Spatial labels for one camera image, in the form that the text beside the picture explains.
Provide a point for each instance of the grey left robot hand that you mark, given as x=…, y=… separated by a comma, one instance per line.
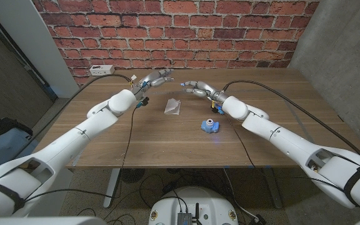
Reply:
x=153, y=79

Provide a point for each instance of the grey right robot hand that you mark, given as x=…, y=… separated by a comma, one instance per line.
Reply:
x=205, y=89

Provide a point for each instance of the white paper shipping label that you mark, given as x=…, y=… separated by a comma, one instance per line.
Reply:
x=173, y=107

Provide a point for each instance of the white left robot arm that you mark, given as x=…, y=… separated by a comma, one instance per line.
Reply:
x=73, y=137

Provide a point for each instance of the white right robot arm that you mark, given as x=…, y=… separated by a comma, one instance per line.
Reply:
x=292, y=143

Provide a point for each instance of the white power strip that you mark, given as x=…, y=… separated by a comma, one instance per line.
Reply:
x=102, y=70

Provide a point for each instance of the red brick printed backdrop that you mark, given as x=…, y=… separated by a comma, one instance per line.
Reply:
x=173, y=31

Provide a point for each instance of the round black floor fan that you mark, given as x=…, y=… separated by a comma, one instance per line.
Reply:
x=133, y=175

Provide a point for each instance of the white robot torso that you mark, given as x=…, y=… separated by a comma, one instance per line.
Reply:
x=208, y=203

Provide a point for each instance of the white table leg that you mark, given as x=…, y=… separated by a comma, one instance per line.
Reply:
x=111, y=187

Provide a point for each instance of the grey table leg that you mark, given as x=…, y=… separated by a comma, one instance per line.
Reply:
x=273, y=190

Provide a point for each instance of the black antenna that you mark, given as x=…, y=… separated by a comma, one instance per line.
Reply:
x=197, y=212

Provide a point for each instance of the grey metal box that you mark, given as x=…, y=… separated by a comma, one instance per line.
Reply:
x=184, y=218

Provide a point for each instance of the black power adapter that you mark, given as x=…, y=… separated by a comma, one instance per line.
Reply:
x=259, y=219

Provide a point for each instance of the blue toy camera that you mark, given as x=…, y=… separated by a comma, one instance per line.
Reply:
x=210, y=126

